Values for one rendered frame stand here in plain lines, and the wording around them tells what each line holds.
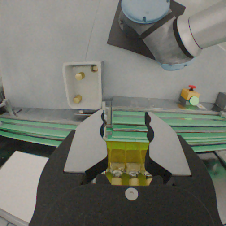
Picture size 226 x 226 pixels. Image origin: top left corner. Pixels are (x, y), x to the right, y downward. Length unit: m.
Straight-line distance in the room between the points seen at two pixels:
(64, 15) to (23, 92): 0.53
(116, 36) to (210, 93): 0.62
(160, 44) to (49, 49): 0.53
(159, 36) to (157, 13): 0.06
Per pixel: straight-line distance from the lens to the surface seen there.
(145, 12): 0.31
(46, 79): 0.69
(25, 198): 0.61
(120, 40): 0.53
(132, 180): 0.39
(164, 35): 0.33
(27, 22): 0.76
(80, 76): 0.52
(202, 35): 0.30
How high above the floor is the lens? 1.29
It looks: 60 degrees down
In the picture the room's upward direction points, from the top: 173 degrees counter-clockwise
